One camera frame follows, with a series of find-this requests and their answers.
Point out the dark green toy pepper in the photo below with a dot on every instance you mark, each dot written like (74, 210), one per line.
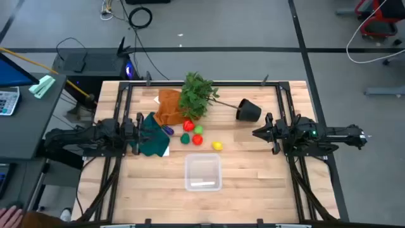
(185, 138)

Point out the person's hand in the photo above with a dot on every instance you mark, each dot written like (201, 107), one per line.
(11, 218)

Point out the red toy bell pepper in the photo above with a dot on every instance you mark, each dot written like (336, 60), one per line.
(188, 125)

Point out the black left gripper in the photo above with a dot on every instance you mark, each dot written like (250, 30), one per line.
(131, 131)

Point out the computer monitor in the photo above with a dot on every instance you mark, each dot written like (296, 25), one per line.
(12, 74)

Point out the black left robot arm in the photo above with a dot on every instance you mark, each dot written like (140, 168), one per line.
(82, 137)

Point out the grey calculator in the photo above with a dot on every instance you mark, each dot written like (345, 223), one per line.
(8, 100)

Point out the black metal table frame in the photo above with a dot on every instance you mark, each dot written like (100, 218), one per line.
(205, 84)

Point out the fake plant in black pot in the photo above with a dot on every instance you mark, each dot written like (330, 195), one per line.
(194, 95)

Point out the red and black chair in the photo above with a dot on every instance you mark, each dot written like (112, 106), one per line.
(378, 28)

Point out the dark grey desk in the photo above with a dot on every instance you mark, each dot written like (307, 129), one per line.
(28, 126)

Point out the purple toy eggplant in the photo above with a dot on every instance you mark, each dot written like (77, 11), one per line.
(168, 130)

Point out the red toy tomato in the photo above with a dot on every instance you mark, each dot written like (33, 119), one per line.
(197, 139)

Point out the black keyboard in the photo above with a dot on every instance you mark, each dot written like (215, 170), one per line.
(3, 180)

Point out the black wifi antenna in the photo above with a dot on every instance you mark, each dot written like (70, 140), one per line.
(121, 47)

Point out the clear plastic tupperware box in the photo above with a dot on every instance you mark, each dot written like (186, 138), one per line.
(203, 172)

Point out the dark green cloth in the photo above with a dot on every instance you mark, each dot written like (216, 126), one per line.
(155, 136)

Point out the orange cloth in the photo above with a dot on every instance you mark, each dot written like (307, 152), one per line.
(169, 107)

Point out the white paper card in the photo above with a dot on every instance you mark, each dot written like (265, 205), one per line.
(156, 99)
(166, 152)

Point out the black table clamp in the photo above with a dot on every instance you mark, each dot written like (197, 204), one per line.
(147, 221)
(260, 221)

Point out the yellow toy lemon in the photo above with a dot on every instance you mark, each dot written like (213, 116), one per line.
(217, 146)

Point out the person's shoe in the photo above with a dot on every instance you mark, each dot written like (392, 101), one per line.
(66, 215)

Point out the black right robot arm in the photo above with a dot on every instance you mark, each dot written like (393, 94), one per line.
(335, 134)

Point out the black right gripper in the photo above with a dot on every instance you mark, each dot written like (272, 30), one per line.
(281, 133)

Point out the black computer tower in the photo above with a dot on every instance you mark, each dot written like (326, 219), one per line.
(95, 68)

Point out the mint green stapler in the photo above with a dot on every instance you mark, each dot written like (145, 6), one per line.
(42, 86)

